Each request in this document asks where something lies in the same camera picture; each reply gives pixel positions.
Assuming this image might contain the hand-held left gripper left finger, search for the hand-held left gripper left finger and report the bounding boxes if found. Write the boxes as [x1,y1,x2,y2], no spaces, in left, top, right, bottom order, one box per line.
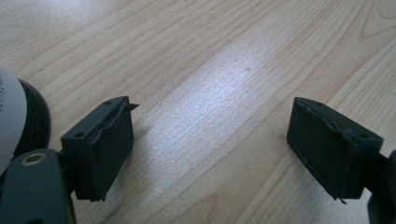
[60,95,140,203]

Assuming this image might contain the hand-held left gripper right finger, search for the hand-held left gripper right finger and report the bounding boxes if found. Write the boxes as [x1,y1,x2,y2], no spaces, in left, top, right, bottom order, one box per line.
[286,96,385,205]

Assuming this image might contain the black round object white label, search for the black round object white label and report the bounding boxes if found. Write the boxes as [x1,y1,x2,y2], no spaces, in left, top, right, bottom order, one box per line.
[0,64,51,175]

